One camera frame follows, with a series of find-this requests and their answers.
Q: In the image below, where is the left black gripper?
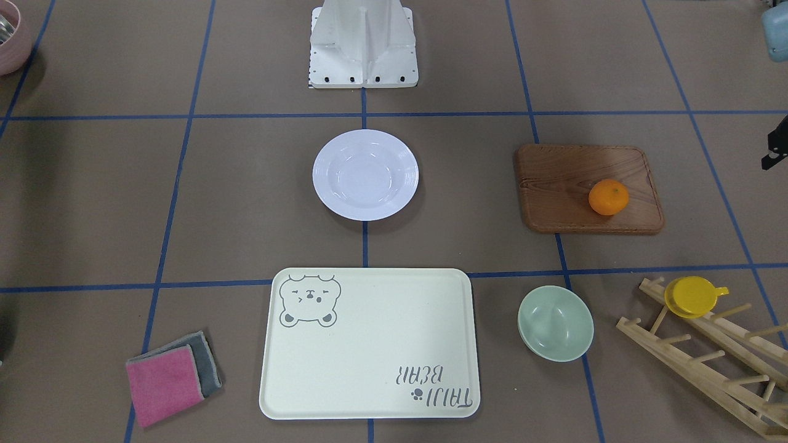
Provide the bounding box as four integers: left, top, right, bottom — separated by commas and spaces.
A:
761, 129, 787, 170

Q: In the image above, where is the orange fruit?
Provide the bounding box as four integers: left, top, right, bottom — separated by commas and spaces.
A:
588, 179, 630, 216

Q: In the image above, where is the white round plate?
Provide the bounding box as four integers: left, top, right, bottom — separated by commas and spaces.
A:
312, 129, 420, 222

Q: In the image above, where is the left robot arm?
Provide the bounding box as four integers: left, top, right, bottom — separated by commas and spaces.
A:
761, 1, 787, 170

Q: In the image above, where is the brown wooden tray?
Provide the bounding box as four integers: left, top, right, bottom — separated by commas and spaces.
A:
514, 143, 666, 235

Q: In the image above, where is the cream bear tray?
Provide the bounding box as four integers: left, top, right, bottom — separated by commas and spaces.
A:
259, 268, 481, 420

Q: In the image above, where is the yellow mug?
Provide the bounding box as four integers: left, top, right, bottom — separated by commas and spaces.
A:
664, 276, 730, 319

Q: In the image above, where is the wooden drying rack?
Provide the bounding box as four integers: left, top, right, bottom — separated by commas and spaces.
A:
616, 277, 787, 442

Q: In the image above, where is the green bowl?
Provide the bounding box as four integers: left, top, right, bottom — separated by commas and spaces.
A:
516, 285, 595, 362

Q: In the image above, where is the grey cloth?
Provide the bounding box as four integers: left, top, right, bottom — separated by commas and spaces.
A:
126, 330, 222, 398

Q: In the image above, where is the pink cloth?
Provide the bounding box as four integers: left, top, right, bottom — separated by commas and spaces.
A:
126, 345, 205, 427

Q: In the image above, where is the pink bowl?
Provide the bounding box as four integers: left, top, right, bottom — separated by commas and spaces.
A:
1, 1, 33, 76

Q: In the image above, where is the metal scoop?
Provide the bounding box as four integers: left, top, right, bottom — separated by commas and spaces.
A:
0, 14, 16, 45

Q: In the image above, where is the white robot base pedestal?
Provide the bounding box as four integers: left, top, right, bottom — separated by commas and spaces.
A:
308, 1, 419, 89

